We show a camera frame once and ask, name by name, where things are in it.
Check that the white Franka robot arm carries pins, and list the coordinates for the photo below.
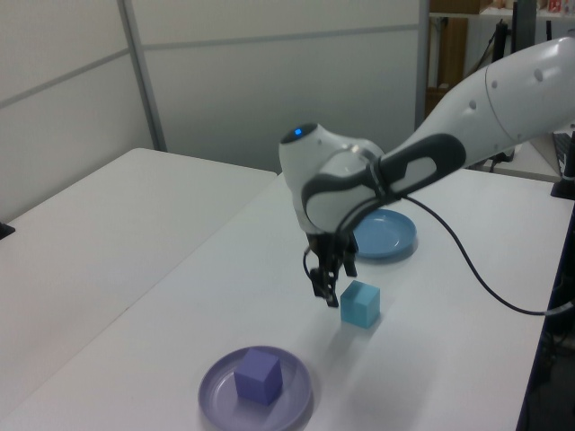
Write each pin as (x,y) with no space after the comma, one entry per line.
(494,94)

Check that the teal cube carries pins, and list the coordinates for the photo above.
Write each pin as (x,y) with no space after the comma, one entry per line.
(359,305)

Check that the purple plate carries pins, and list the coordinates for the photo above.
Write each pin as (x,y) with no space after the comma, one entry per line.
(215,395)

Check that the blue plate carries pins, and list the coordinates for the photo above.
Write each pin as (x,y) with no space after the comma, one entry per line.
(386,233)

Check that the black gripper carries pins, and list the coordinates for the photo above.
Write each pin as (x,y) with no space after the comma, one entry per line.
(330,251)

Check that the purple cube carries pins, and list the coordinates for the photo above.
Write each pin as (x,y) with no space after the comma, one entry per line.
(258,377)

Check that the black clamped stand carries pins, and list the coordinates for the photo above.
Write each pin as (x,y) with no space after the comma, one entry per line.
(567,179)

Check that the brown cardboard box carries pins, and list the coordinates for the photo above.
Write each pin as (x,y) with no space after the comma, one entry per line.
(447,54)

